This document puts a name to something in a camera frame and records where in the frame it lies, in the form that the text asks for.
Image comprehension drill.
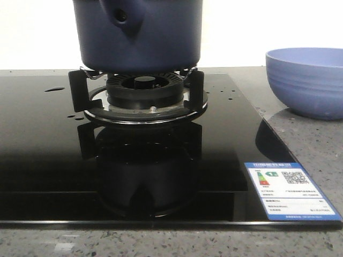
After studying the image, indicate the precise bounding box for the dark blue cooking pot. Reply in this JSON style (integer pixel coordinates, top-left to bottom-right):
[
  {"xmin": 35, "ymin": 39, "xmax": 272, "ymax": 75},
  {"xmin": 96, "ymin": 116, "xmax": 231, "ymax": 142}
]
[{"xmin": 73, "ymin": 1, "xmax": 203, "ymax": 74}]

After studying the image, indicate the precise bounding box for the light blue ceramic bowl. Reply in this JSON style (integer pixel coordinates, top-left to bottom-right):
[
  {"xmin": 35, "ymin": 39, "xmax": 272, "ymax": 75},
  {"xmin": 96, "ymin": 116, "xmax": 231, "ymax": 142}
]
[{"xmin": 265, "ymin": 47, "xmax": 342, "ymax": 120}]

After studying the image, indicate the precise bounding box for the black metal pot support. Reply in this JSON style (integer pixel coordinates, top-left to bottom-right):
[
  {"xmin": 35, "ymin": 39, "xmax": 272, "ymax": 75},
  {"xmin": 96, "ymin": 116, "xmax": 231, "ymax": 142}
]
[{"xmin": 69, "ymin": 68, "xmax": 208, "ymax": 126}]

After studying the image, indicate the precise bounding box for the black gas burner head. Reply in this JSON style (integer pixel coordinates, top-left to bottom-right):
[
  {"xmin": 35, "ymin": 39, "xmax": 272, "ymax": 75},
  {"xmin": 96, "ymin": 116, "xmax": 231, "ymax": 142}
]
[{"xmin": 106, "ymin": 73, "xmax": 184, "ymax": 109}]

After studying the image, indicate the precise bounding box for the black glass gas cooktop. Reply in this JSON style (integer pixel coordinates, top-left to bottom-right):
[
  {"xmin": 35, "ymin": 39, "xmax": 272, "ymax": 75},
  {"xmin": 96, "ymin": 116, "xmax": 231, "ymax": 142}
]
[{"xmin": 1, "ymin": 74, "xmax": 342, "ymax": 230}]

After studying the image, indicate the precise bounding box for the blue energy label sticker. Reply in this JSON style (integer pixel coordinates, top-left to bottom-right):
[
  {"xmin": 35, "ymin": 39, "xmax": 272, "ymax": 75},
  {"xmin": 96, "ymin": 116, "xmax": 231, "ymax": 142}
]
[{"xmin": 244, "ymin": 162, "xmax": 342, "ymax": 222}]

